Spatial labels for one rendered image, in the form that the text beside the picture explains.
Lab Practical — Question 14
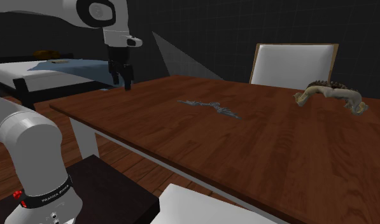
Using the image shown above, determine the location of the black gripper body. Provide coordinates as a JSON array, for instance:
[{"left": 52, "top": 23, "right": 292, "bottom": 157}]
[{"left": 107, "top": 45, "right": 134, "bottom": 75}]

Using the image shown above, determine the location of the flat grey skeleton figure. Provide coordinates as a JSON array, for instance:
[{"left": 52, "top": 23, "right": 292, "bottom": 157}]
[{"left": 176, "top": 99, "right": 242, "bottom": 120}]

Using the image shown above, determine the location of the dark robot stand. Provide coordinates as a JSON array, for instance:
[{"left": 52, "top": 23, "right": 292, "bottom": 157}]
[{"left": 0, "top": 154, "right": 161, "bottom": 224}]

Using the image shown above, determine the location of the bed with blue blanket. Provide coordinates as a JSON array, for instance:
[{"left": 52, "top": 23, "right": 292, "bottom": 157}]
[{"left": 0, "top": 49, "right": 129, "bottom": 111}]

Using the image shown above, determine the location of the wooden dining table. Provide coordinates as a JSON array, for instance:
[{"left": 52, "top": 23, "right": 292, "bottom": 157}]
[{"left": 48, "top": 74, "right": 380, "bottom": 224}]

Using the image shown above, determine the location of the beige spiky lizard figure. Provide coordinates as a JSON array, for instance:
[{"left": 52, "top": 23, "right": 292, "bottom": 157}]
[{"left": 293, "top": 80, "right": 370, "bottom": 116}]

